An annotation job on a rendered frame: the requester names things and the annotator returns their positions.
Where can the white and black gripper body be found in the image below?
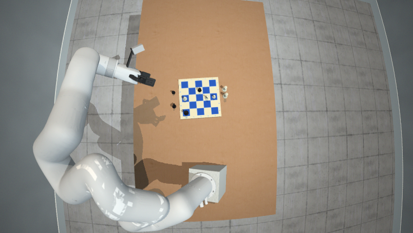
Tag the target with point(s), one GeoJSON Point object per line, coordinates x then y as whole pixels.
{"type": "Point", "coordinates": [122, 72]}

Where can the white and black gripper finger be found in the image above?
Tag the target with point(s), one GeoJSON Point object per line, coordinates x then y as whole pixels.
{"type": "Point", "coordinates": [145, 80]}
{"type": "Point", "coordinates": [144, 74]}

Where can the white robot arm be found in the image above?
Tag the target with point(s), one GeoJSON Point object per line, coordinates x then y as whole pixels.
{"type": "Point", "coordinates": [95, 176]}

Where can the blue and cream chessboard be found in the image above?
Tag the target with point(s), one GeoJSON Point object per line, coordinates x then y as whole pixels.
{"type": "Point", "coordinates": [196, 104]}

